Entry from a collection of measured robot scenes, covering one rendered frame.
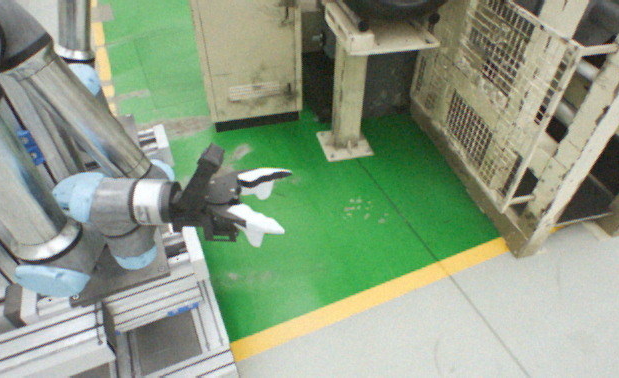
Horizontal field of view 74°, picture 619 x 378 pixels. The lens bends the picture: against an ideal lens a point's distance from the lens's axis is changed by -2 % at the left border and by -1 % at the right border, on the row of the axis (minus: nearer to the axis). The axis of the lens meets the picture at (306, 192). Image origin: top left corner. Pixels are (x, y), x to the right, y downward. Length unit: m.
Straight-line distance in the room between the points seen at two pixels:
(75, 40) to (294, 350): 1.28
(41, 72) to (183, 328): 1.02
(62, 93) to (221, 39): 1.60
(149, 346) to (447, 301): 1.16
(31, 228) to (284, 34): 1.79
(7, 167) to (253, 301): 1.24
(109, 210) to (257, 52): 1.76
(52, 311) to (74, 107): 0.55
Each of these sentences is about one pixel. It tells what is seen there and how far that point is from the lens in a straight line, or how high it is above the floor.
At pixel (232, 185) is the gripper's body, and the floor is 1.07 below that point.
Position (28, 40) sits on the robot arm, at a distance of 0.76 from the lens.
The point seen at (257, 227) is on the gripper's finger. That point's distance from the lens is 0.62.
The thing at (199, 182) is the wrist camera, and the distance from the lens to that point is 0.64.
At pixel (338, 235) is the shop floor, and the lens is 1.99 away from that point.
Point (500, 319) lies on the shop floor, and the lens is 1.91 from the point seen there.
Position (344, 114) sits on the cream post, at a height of 0.26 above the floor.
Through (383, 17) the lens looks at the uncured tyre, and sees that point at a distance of 1.62.
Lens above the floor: 1.54
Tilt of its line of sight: 45 degrees down
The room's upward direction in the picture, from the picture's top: straight up
